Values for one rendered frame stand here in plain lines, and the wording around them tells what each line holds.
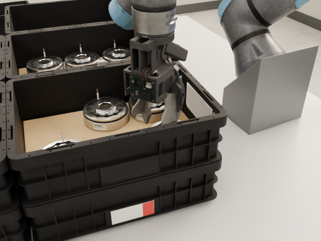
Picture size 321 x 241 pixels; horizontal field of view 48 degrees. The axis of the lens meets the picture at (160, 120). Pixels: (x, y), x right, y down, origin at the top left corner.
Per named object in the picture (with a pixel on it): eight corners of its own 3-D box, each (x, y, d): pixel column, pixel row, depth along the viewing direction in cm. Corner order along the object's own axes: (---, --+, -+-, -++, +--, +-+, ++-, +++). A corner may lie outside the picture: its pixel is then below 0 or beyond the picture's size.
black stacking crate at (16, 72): (139, 54, 122) (138, 21, 116) (171, 95, 99) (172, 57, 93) (14, 72, 111) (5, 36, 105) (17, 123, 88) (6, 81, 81)
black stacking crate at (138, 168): (172, 96, 99) (172, 57, 92) (224, 163, 75) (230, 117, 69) (17, 124, 87) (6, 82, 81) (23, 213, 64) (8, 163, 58)
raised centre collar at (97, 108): (112, 100, 87) (111, 98, 87) (119, 110, 83) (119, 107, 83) (91, 105, 85) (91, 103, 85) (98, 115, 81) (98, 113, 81)
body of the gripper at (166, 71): (123, 97, 68) (119, 36, 62) (147, 79, 75) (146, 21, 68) (158, 108, 65) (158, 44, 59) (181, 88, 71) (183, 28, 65)
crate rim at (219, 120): (173, 63, 94) (173, 54, 92) (230, 125, 70) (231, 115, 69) (7, 89, 82) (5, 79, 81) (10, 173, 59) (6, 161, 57)
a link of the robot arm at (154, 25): (146, -3, 66) (187, 4, 62) (147, 22, 68) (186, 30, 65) (122, 8, 60) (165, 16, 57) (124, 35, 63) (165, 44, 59)
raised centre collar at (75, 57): (90, 54, 110) (89, 52, 109) (91, 60, 106) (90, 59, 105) (73, 55, 109) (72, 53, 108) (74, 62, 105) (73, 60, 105)
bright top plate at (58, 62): (62, 56, 110) (62, 54, 110) (63, 70, 102) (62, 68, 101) (27, 59, 108) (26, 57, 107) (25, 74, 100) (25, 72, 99)
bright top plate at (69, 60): (97, 51, 113) (97, 49, 112) (101, 65, 105) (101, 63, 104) (64, 54, 111) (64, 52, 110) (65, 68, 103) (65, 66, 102)
